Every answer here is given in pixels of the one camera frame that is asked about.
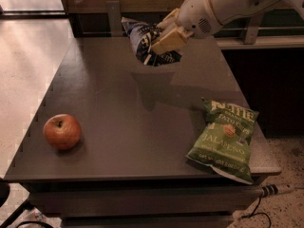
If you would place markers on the metal rail bracket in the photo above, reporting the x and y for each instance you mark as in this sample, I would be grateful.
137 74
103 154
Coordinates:
114 18
253 29

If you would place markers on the horizontal metal rail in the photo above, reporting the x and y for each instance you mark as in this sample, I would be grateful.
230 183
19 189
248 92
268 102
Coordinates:
228 32

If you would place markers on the green jalapeno chip bag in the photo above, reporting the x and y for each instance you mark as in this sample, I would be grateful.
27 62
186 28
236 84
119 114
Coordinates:
224 144

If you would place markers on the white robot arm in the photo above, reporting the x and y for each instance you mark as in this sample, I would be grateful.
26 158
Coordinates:
229 10

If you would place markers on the striped plug with black cable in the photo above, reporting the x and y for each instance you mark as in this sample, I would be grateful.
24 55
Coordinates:
268 191

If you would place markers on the blue chip bag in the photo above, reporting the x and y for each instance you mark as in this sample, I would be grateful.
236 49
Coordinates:
141 36

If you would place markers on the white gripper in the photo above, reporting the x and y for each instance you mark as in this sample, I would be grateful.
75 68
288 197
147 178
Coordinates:
196 13

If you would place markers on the left metal rail bracket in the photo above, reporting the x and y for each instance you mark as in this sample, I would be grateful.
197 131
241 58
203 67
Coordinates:
114 18

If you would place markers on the right metal rail bracket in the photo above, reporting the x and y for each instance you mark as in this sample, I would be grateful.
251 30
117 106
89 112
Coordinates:
253 29

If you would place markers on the black chair base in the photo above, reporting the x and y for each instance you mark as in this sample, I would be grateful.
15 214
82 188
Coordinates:
19 214

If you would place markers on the red apple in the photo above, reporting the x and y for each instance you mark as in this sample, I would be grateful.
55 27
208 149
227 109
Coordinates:
62 131

